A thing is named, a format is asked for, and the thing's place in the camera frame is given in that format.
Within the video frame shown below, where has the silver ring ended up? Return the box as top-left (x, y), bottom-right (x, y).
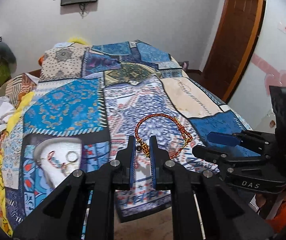
top-left (66, 151), bottom-right (80, 164)

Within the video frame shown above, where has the purple heart-shaped tin box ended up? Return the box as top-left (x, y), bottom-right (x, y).
top-left (33, 137), bottom-right (82, 189)

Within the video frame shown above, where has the hand in orange sleeve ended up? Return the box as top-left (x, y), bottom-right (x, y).
top-left (254, 186), bottom-right (286, 214)

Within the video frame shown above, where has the white wardrobe with hearts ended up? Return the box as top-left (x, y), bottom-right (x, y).
top-left (228, 0), bottom-right (286, 133)

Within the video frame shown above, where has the yellow cloth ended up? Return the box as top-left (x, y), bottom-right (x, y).
top-left (0, 92), bottom-right (34, 237)

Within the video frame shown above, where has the blue patchwork patterned bedspread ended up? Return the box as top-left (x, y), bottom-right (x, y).
top-left (5, 40), bottom-right (250, 231)

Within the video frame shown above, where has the brown wooden door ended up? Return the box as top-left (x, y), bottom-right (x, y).
top-left (202, 0), bottom-right (264, 102)

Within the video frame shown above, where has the striped orange brown blanket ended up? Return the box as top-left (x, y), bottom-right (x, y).
top-left (0, 73), bottom-right (37, 108)

